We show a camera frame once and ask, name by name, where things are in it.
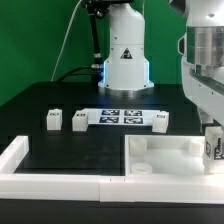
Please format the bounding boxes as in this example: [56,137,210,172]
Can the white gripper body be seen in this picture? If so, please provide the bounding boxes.
[178,33,224,124]

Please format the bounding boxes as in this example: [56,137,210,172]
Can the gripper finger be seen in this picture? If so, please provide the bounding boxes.
[197,108,219,134]

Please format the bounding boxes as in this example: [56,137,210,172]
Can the white square tabletop part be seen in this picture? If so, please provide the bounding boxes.
[125,135,205,176]

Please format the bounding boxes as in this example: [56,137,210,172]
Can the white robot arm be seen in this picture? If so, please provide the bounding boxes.
[99,0,224,130]

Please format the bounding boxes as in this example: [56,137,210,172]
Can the white sheet with tags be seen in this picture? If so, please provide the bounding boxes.
[84,108,159,126]

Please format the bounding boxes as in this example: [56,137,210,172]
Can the white U-shaped fence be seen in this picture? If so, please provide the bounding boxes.
[0,136,224,204]

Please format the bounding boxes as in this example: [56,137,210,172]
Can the black cable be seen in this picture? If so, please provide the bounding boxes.
[56,65,102,83]

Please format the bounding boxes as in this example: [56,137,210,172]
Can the white cable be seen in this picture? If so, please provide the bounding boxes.
[50,0,83,83]

